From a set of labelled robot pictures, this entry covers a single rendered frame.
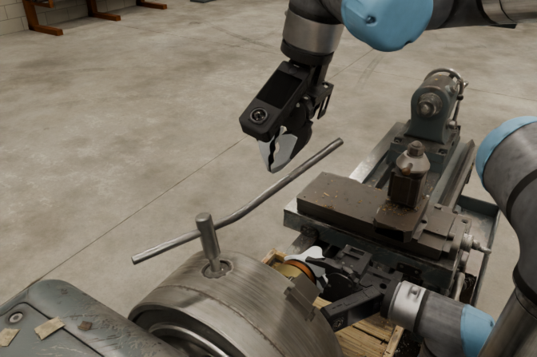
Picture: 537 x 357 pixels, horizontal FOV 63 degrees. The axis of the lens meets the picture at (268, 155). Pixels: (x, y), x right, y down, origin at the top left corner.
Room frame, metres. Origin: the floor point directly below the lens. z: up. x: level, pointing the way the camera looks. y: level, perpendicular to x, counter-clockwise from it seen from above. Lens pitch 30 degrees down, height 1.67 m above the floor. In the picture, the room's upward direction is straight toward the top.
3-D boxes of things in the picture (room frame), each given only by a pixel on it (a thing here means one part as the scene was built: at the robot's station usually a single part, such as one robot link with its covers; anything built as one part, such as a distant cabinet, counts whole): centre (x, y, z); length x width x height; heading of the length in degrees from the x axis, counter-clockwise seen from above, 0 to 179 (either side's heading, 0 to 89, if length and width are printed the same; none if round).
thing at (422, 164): (0.92, -0.35, 1.13); 0.08 x 0.08 x 0.03
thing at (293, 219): (1.00, -0.31, 0.90); 0.47 x 0.30 x 0.06; 58
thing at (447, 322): (0.48, -0.30, 1.07); 0.11 x 0.08 x 0.09; 58
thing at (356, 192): (0.95, -0.30, 0.95); 0.43 x 0.17 x 0.05; 58
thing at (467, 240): (0.82, -0.51, 0.95); 0.07 x 0.04 x 0.04; 58
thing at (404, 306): (0.53, -0.24, 1.08); 0.08 x 0.05 x 0.08; 148
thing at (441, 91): (1.45, -0.59, 1.01); 0.30 x 0.20 x 0.29; 148
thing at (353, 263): (0.57, -0.17, 1.07); 0.12 x 0.09 x 0.08; 58
